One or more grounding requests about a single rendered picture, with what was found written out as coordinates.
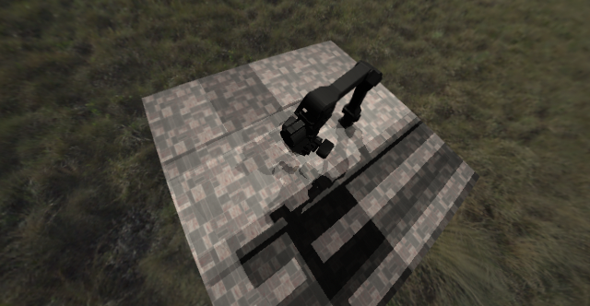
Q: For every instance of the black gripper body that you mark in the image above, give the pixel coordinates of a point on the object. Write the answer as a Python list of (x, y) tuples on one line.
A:
[(323, 148)]

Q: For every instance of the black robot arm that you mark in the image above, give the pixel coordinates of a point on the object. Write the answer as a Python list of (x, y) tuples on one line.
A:
[(321, 102)]

